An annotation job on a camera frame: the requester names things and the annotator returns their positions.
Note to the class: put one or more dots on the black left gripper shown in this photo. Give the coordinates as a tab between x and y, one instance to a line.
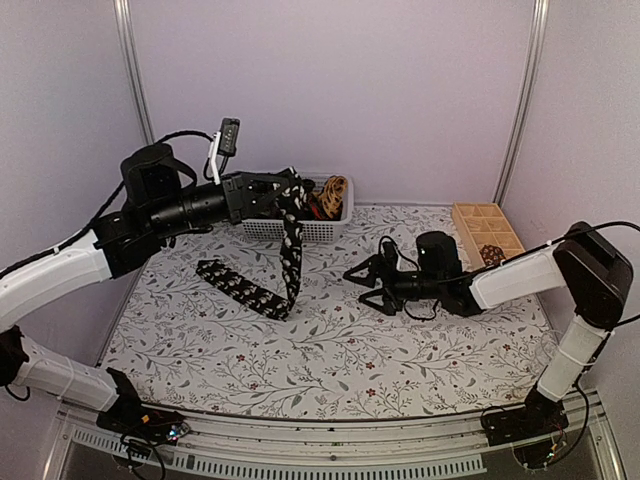
240	197

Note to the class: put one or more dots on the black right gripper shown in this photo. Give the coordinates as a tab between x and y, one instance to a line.
391	304

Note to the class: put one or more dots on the black white floral tie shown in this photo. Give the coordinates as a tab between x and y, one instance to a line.
290	205

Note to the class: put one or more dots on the white plastic basket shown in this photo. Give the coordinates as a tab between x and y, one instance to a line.
270	226

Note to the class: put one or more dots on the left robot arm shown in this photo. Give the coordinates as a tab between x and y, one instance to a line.
164	200

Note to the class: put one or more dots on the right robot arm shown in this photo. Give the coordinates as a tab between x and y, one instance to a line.
596	274

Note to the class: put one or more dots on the red navy striped tie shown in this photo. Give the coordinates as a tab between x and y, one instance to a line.
313	210

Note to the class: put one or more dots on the yellow beetle print tie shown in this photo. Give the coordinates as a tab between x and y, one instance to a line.
331	197

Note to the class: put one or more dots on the rolled dark tie in box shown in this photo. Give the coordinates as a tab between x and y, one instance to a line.
492	255

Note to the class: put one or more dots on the wooden divided box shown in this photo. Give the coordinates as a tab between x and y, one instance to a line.
478	224

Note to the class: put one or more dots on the clear plastic cup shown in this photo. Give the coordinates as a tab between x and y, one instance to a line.
542	351

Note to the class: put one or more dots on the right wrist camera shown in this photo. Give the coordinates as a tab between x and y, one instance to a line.
388	250

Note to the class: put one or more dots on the front aluminium rail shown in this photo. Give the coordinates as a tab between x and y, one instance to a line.
455	446

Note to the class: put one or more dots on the left aluminium frame post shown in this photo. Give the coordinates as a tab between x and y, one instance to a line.
125	30

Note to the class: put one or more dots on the aluminium frame post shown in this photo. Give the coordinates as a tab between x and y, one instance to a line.
533	57
125	30

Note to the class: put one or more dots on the right aluminium frame post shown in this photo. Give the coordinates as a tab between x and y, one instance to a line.
533	57

